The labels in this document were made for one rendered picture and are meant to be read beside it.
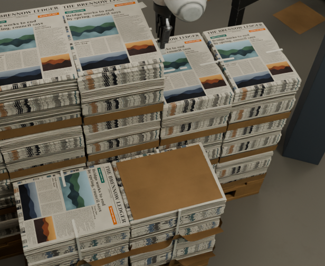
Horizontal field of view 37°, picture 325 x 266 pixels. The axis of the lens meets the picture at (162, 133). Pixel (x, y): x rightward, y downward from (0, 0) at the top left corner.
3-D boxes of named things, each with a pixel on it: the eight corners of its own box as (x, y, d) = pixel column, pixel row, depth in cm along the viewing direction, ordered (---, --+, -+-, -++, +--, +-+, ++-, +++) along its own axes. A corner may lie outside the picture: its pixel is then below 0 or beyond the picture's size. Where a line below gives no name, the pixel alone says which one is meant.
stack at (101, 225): (208, 266, 227) (229, 199, 180) (44, 313, 209) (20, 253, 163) (187, 211, 245) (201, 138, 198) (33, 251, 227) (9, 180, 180)
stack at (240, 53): (259, 193, 254) (305, 81, 189) (34, 252, 227) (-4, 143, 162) (231, 138, 276) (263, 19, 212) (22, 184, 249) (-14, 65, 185)
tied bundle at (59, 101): (84, 126, 169) (79, 78, 151) (-3, 142, 162) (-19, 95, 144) (65, 54, 191) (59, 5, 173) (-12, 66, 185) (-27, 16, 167)
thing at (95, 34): (164, 62, 158) (164, 60, 157) (76, 77, 152) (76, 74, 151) (135, -4, 180) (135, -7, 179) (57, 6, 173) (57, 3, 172)
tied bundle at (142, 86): (163, 112, 175) (168, 65, 157) (83, 128, 168) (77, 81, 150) (136, 44, 197) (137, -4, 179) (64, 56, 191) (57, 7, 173)
